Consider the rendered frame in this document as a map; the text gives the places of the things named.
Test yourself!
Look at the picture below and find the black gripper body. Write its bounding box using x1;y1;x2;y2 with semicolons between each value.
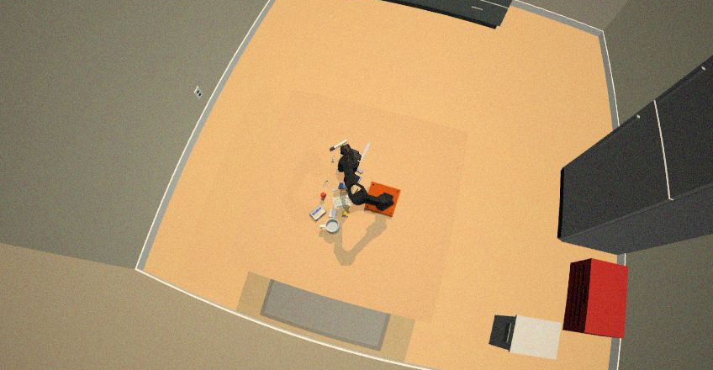
353;152;362;172

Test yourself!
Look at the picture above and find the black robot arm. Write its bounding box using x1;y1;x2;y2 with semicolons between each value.
338;144;394;212

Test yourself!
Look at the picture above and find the white mug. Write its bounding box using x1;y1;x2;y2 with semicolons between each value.
320;218;340;235

